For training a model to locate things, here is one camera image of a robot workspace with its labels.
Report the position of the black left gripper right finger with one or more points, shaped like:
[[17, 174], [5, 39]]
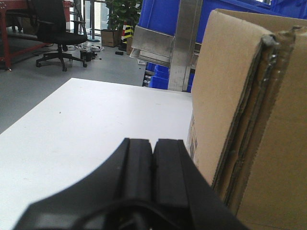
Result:
[[182, 197]]

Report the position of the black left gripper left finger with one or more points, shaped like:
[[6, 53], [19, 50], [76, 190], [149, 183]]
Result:
[[125, 175]]

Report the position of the stainless steel shelf rack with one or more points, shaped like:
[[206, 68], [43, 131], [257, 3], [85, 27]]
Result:
[[175, 52]]

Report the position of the small brown cardboard box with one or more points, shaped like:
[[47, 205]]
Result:
[[110, 38]]

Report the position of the small blue lower bins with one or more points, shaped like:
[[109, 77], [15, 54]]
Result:
[[160, 78]]

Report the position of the black device on floor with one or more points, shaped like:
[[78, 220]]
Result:
[[87, 55]]

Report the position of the green potted plant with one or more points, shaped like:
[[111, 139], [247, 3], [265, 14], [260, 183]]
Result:
[[123, 11]]

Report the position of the black office chair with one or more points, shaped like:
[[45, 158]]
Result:
[[52, 29]]

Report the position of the large blue upper bin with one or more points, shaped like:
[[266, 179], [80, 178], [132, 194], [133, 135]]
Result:
[[226, 20]]

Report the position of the yellow black striped post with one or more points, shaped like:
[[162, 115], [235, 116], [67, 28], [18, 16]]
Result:
[[127, 31]]

